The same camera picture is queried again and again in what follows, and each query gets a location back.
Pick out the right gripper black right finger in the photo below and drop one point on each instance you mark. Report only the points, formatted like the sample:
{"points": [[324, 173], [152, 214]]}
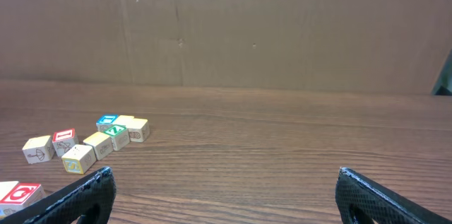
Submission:
{"points": [[362, 200]]}

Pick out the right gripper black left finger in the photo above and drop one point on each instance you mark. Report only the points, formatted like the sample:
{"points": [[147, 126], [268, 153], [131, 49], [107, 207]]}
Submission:
{"points": [[88, 200]]}

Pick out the plain picture wooden block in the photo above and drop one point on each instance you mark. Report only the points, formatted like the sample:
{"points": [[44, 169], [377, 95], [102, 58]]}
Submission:
{"points": [[79, 159]]}

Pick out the red C wooden block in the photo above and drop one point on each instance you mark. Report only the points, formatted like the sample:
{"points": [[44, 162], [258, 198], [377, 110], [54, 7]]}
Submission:
{"points": [[21, 196]]}

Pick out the yellow wooden block centre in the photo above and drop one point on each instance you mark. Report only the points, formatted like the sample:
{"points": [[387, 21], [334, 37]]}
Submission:
{"points": [[101, 144]]}

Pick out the red I wooden block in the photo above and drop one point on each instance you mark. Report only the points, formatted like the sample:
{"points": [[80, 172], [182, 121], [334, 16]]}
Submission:
{"points": [[64, 140]]}

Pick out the green Z wooden block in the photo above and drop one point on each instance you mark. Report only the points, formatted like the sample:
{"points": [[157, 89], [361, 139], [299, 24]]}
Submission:
{"points": [[119, 135]]}

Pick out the blue letter wooden block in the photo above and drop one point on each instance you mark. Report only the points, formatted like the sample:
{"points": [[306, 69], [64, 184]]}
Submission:
{"points": [[105, 122]]}

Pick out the yellow framed wooden block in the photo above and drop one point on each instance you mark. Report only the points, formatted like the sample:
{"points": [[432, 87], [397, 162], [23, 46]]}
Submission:
{"points": [[139, 129]]}

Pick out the yellow top wooden block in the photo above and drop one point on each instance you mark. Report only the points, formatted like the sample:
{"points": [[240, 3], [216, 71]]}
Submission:
{"points": [[123, 120]]}

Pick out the cardboard backdrop panel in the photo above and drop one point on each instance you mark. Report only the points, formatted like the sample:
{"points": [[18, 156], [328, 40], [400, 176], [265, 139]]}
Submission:
{"points": [[374, 46]]}

